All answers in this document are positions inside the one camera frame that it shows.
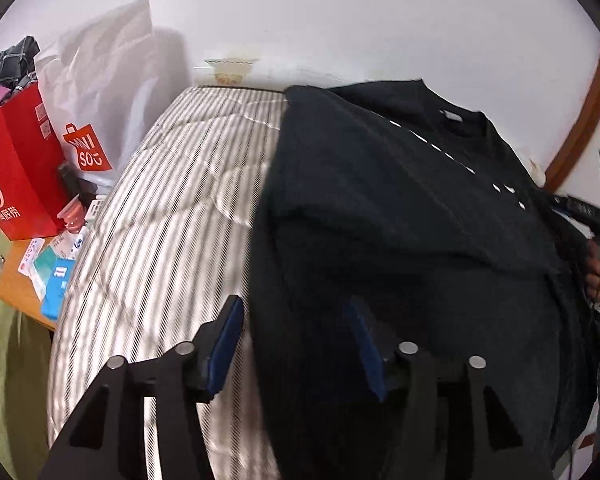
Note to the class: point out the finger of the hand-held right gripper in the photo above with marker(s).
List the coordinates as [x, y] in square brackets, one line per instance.
[565, 206]

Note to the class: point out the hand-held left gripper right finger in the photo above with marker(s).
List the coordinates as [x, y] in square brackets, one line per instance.
[366, 347]

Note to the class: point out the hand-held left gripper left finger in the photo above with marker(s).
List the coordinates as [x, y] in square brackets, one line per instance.
[225, 345]

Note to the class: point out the black shirt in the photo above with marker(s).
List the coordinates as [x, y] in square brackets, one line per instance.
[380, 220]

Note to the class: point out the person's right hand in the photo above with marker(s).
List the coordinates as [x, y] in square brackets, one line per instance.
[596, 275]

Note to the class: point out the striped quilted mattress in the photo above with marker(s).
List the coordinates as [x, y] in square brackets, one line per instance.
[155, 240]

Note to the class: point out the blue packet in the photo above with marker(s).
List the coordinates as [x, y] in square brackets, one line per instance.
[57, 287]

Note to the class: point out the green and white packet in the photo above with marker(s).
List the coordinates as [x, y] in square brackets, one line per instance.
[42, 266]

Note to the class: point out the white and red card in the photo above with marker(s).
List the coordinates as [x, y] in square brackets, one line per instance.
[31, 257]

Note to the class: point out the wooden bedside table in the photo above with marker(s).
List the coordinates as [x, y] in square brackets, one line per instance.
[12, 287]

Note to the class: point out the small black device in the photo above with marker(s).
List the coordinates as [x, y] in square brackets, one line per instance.
[72, 180]

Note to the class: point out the red paper bag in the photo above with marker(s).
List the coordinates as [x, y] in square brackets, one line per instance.
[20, 170]

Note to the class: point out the white plastic shopping bag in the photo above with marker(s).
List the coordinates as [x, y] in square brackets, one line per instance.
[95, 85]

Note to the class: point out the dark plaid cloth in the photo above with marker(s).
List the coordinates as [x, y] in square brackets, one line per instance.
[7, 75]

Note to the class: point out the brown wooden door frame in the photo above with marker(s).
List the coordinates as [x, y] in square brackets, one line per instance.
[587, 105]

